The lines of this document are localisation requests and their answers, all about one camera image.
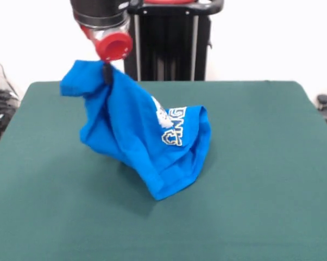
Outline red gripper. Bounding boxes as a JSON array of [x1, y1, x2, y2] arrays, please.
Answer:
[[80, 24, 134, 84]]

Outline blue printed T-shirt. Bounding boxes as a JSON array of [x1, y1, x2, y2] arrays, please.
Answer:
[[59, 59, 212, 201]]

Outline dark green table cloth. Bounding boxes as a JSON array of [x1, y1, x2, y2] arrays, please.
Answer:
[[0, 80, 327, 261]]

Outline black office chair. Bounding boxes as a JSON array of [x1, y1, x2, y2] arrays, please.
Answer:
[[316, 94, 327, 136]]

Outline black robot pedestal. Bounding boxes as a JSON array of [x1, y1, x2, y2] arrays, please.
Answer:
[[124, 0, 225, 82]]

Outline black cable tangle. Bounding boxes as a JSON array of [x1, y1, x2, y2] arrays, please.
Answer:
[[0, 50, 22, 144]]

